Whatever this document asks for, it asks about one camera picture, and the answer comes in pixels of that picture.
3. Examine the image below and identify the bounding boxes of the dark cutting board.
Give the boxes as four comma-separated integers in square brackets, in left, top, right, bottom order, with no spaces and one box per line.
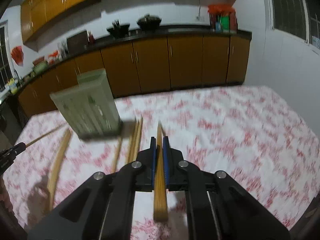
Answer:
[67,30,88,55]

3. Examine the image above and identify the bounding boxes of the green pot on counter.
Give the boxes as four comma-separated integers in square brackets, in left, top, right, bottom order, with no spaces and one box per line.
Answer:
[33,56,48,74]

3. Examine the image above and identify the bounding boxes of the window with grille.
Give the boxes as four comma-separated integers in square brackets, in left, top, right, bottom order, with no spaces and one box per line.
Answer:
[272,0,319,48]

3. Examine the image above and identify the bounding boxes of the wooden chopstick pair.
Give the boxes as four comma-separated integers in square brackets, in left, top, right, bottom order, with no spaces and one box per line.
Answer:
[132,116,143,161]
[126,120,139,164]

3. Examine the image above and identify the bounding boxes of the yellow dish soap bottle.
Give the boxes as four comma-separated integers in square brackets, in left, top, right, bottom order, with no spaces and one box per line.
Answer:
[8,78,17,94]

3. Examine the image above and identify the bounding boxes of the black wok left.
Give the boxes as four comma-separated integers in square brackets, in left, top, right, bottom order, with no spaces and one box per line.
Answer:
[107,20,130,38]

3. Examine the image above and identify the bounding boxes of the red bottle on counter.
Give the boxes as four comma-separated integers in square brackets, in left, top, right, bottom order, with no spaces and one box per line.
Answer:
[88,31,95,44]

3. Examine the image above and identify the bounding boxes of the black wok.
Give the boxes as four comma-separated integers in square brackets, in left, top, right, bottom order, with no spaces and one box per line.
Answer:
[107,20,130,38]
[137,14,162,31]

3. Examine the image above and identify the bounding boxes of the black wok right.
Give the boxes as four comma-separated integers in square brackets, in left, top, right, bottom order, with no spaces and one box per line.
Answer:
[137,14,162,31]

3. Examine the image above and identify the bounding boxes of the brown lower kitchen cabinets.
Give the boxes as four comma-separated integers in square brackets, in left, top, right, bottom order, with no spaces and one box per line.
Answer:
[17,35,251,116]

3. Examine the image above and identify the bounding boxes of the yellow upper kitchen cabinets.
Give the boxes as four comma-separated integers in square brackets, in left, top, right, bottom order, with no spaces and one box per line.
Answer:
[21,0,101,44]

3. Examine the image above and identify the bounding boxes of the floral red white tablecloth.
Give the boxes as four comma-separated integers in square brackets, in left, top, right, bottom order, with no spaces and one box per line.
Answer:
[2,86,319,239]

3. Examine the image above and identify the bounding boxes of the red plastic bag bundle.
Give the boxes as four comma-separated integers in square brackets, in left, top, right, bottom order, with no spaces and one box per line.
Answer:
[208,4,238,33]

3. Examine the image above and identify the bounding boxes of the wooden chopstick short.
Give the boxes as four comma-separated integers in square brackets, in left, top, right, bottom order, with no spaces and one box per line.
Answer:
[111,136,123,173]

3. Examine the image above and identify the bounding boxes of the wooden chopstick curved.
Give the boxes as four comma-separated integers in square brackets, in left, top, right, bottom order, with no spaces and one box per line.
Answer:
[46,129,72,212]

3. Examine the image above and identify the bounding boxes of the red hanging bag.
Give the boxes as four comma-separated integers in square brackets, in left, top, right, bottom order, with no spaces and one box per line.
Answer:
[11,46,24,66]

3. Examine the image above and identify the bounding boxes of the green perforated utensil holder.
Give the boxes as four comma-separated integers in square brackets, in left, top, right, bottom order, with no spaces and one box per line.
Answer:
[50,69,122,140]

